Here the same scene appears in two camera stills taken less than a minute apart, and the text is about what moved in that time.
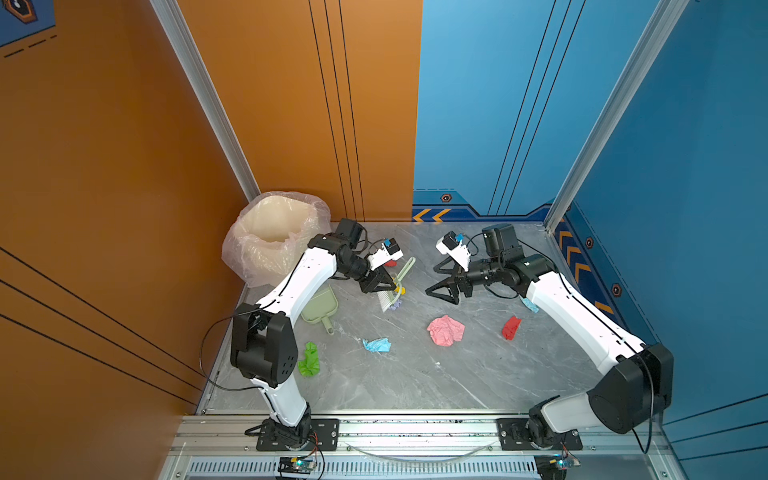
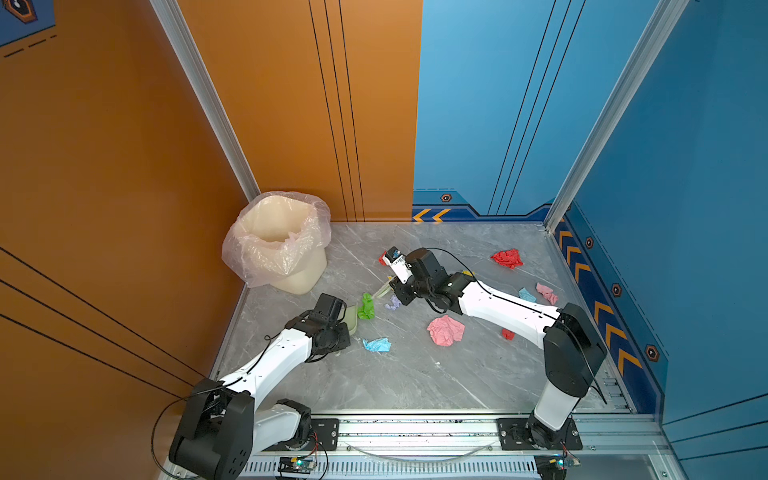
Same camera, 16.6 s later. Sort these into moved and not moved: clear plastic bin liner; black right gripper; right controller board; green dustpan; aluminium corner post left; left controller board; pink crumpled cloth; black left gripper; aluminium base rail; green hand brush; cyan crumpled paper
Moved: green hand brush; black left gripper; green dustpan; black right gripper
Not moved: pink crumpled cloth; right controller board; clear plastic bin liner; cyan crumpled paper; aluminium base rail; left controller board; aluminium corner post left
